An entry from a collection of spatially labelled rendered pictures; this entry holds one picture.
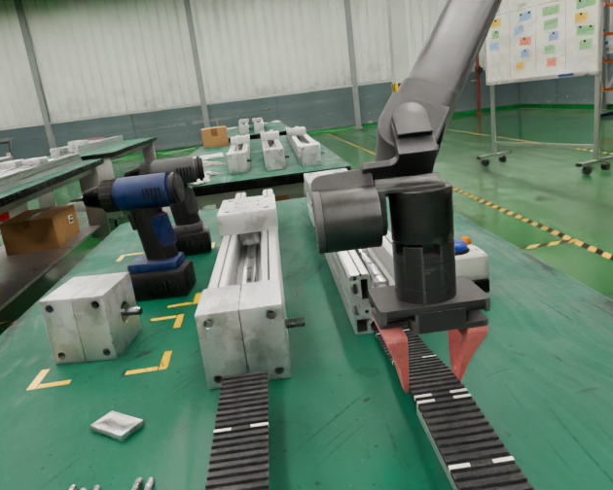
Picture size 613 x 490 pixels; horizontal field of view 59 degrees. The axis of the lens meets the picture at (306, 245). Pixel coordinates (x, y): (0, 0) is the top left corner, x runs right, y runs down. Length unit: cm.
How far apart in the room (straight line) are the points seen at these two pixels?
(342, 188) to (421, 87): 14
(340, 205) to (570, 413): 30
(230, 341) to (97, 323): 23
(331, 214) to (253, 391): 21
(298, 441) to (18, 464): 28
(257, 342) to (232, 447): 17
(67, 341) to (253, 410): 36
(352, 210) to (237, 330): 23
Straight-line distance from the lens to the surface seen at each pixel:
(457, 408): 52
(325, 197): 48
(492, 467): 47
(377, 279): 78
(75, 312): 80
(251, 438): 51
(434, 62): 60
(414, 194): 48
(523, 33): 670
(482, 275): 85
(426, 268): 50
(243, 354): 65
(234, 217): 101
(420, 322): 51
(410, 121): 51
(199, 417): 62
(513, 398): 61
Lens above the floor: 110
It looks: 15 degrees down
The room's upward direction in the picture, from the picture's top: 7 degrees counter-clockwise
